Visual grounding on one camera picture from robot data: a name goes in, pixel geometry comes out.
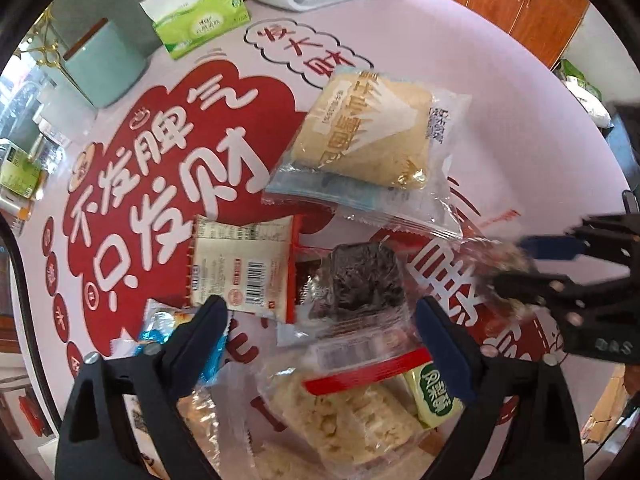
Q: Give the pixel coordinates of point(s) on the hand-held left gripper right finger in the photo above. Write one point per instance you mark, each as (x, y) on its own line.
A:
(445, 350)

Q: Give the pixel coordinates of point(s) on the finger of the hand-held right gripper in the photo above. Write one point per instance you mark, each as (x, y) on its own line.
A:
(550, 249)
(530, 285)

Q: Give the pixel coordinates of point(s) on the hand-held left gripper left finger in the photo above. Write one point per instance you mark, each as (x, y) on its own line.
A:
(210, 325)

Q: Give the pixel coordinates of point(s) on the green yellow snack packet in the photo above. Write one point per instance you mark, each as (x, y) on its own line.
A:
(430, 397)

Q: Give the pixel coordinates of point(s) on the clear crinkled snack packet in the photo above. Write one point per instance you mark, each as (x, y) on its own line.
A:
(480, 265)

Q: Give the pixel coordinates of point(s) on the blue snack packet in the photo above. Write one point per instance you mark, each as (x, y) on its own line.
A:
(155, 327)

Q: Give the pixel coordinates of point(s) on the white barcode snack packet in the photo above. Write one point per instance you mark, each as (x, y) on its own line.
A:
(240, 265)

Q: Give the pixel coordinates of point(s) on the dark brownie packet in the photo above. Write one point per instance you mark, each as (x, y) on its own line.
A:
(360, 280)

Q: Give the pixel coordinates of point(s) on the pale cracker packet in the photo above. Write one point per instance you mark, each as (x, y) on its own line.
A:
(200, 440)

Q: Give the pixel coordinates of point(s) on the red stripe rice cracker packet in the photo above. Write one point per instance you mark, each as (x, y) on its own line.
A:
(345, 410)

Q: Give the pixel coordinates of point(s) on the yellow bread packet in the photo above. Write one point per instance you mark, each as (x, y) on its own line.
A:
(365, 125)

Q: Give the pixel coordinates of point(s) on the pink printed tablecloth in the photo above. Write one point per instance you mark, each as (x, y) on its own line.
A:
(500, 110)

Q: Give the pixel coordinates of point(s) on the white green plastic bag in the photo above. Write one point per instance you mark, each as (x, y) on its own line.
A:
(587, 90)

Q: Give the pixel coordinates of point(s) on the wooden cabinet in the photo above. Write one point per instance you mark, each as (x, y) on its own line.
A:
(500, 0)

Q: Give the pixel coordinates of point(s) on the teal canister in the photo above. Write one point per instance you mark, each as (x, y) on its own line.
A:
(107, 62)

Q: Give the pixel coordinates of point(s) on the green tissue pack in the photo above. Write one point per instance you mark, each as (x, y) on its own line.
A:
(200, 22)

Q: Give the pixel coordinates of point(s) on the gold hanging ornament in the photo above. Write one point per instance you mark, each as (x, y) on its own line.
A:
(47, 45)

